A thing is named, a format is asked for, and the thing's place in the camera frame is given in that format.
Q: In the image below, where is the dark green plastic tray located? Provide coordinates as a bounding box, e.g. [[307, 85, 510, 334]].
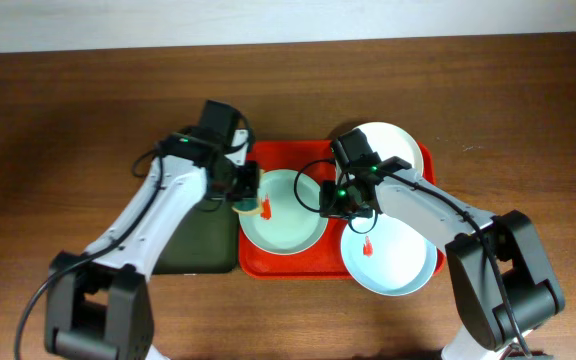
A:
[[153, 201, 239, 275]]

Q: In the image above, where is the mint green plate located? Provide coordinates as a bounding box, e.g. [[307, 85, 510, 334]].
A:
[[239, 169, 328, 255]]

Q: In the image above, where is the green and yellow sponge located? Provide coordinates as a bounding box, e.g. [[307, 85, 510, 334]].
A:
[[232, 198, 263, 216]]

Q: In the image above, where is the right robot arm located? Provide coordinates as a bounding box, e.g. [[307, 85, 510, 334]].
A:
[[319, 157, 565, 359]]

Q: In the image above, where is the light blue plate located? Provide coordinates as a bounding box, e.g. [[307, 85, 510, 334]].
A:
[[340, 216, 439, 297]]

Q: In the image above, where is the white plate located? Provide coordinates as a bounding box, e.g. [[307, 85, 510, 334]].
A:
[[337, 122, 432, 177]]

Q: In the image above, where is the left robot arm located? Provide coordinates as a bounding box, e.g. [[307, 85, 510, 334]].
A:
[[43, 129, 259, 359]]

